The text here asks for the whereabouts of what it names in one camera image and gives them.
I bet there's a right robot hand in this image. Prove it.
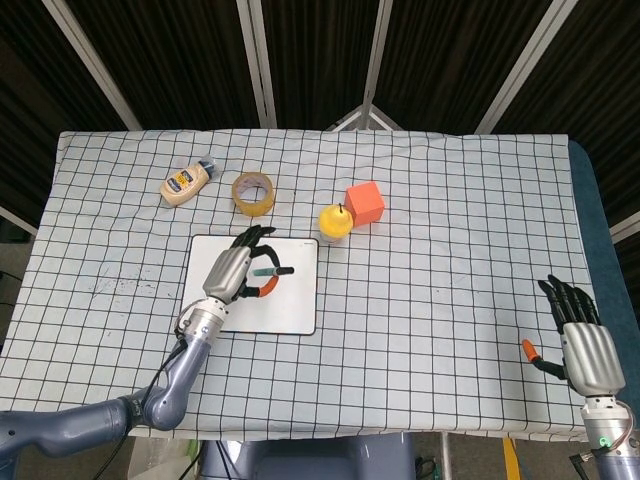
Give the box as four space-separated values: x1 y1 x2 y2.
521 273 627 398

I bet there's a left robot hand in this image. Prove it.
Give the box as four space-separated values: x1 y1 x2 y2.
201 224 279 305

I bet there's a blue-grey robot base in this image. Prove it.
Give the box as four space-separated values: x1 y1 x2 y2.
198 432 417 480

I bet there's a white drawing board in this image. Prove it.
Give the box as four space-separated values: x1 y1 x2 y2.
177 234 320 336

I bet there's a brown packing tape roll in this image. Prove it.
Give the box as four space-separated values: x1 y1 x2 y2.
230 171 277 218

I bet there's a mayonnaise squeeze bottle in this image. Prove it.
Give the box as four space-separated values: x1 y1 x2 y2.
159 157 219 208

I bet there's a yellow pear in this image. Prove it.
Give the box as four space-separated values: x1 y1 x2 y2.
318 202 354 246

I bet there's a blue table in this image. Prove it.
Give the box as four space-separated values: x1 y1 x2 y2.
568 139 640 426

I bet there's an orange cube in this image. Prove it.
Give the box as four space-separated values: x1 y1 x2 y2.
344 182 386 229

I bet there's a white checkered tablecloth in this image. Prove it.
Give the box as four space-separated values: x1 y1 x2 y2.
0 128 603 445

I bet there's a black folding screen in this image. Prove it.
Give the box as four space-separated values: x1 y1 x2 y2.
0 0 640 246

